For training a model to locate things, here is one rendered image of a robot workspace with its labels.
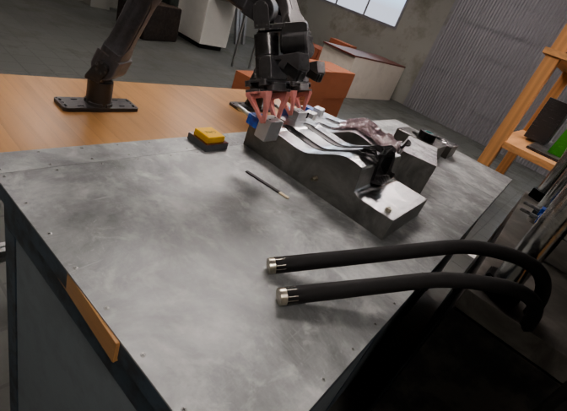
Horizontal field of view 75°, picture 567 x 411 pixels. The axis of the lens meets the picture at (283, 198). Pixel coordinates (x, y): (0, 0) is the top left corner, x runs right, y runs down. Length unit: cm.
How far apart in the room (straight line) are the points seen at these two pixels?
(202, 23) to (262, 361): 603
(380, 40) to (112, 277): 854
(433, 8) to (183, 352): 833
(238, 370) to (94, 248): 29
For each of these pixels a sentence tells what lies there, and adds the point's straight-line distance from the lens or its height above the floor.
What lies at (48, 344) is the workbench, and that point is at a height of 52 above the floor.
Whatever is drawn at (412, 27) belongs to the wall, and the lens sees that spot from 867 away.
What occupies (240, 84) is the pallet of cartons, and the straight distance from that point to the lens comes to 380.
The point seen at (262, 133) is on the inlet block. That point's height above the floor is 92.
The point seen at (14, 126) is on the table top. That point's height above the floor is 80.
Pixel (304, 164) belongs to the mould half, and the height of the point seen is 85.
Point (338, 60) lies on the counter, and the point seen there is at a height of 53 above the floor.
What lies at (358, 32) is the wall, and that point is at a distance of 920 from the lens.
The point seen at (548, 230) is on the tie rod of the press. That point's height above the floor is 99.
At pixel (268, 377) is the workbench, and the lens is 54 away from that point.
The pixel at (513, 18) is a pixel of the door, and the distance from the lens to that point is 811.
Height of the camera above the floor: 123
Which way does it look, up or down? 28 degrees down
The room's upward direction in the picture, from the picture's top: 22 degrees clockwise
